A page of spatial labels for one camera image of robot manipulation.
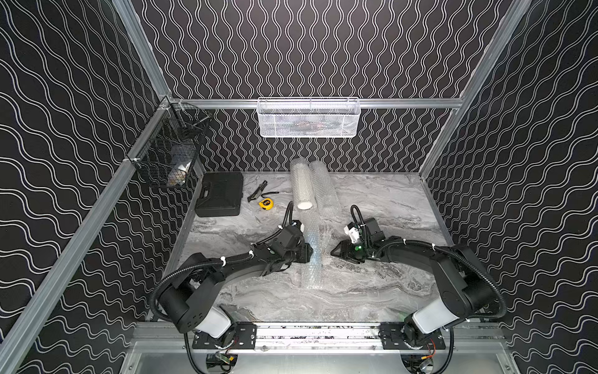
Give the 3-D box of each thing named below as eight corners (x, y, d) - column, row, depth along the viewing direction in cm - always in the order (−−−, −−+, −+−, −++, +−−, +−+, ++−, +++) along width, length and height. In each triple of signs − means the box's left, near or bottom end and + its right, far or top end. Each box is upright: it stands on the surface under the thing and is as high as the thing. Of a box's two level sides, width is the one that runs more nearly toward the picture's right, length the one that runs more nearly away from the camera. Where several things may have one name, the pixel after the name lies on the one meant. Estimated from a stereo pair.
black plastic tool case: (197, 218, 107) (191, 208, 101) (209, 182, 121) (204, 171, 115) (239, 218, 107) (235, 208, 101) (246, 182, 121) (243, 171, 115)
